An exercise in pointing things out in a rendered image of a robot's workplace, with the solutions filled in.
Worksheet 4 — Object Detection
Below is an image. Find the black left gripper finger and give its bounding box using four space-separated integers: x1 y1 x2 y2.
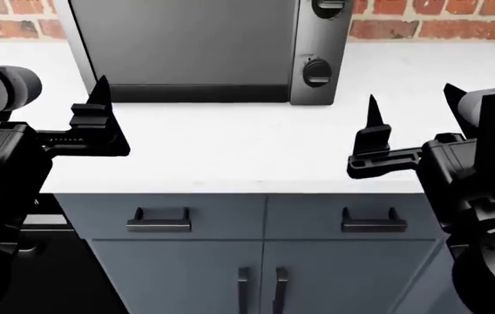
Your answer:
69 74 132 157

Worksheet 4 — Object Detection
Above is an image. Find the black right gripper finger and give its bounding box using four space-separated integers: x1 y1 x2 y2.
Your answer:
443 82 478 139
353 94 393 157

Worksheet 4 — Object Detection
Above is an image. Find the black timer knob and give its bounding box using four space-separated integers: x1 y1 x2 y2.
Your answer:
302 58 333 89

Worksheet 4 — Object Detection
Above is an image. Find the silver toaster oven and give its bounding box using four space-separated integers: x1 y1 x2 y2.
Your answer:
53 0 356 107

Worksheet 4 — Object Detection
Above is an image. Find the toaster oven glass door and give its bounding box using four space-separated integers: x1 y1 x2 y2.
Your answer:
67 0 300 104

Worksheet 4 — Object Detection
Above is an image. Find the grey drawer front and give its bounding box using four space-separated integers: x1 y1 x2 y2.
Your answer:
266 193 449 242
54 193 268 242

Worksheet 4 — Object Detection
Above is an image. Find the grey kitchen base cabinet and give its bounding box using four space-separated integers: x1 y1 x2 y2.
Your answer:
53 192 466 314

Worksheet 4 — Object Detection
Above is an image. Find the black temperature knob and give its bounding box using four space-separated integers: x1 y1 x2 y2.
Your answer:
311 0 345 21

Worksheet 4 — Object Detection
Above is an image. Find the grey cabinet door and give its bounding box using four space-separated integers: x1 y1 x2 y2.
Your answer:
90 239 266 314
261 239 438 314

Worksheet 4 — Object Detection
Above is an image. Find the black dishwasher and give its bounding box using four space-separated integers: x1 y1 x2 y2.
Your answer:
0 192 129 314

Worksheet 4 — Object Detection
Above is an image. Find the black drawer pull handle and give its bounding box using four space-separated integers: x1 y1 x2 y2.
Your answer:
125 206 193 235
341 206 409 235

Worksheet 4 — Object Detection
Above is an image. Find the black cabinet door handle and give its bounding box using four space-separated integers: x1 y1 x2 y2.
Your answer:
271 267 290 314
236 267 253 314

